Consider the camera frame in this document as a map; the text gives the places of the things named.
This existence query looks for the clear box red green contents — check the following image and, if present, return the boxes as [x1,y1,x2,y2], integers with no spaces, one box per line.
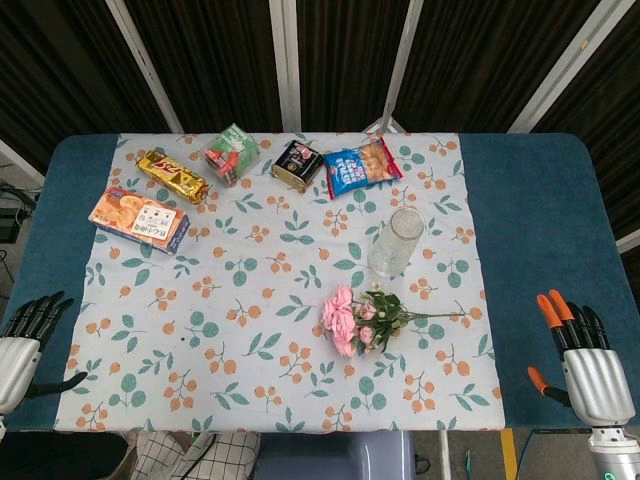
[203,122,262,189]

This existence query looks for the clear textured glass vase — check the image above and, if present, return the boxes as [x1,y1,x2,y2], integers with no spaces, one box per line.
[367,207,426,279]

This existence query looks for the white frame post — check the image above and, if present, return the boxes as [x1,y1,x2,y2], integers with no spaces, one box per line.
[377,0,425,134]
[268,0,302,134]
[507,0,624,135]
[105,0,185,134]

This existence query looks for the orange blue biscuit box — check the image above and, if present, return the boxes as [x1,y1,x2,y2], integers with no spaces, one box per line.
[88,185,192,257]

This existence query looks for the grey plastic stool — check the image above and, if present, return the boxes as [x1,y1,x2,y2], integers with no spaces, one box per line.
[252,431,417,480]

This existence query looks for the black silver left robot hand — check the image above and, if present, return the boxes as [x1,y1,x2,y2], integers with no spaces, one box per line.
[0,290,89,416]

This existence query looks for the blue cracker bag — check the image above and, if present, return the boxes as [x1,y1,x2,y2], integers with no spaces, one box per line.
[322,135,405,201]

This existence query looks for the white frame beam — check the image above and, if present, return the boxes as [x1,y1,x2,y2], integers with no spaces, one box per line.
[0,138,47,184]
[615,230,640,257]

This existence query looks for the pink flower bouquet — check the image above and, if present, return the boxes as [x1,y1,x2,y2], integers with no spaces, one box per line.
[322,282,469,359]

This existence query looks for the white metal stand foot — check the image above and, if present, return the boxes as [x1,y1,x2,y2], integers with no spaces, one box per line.
[361,102,404,136]

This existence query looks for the white black checkered cloth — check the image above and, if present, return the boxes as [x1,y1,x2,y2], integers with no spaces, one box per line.
[130,430,262,480]

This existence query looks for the orange-tipped silver right robot hand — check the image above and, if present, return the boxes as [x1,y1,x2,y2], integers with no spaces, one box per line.
[527,288,637,430]

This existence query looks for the blue table cover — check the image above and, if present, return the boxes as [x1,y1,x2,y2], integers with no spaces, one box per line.
[0,132,640,434]

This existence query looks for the gold foil snack pack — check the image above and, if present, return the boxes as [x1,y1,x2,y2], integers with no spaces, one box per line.
[135,148,211,204]

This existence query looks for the black electronics box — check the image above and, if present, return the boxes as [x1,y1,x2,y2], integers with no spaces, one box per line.
[0,184,37,244]

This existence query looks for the black gold tin can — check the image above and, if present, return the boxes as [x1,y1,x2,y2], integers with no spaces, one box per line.
[270,139,325,192]

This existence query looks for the white fruit-print tablecloth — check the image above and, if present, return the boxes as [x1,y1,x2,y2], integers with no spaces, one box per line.
[52,131,505,434]

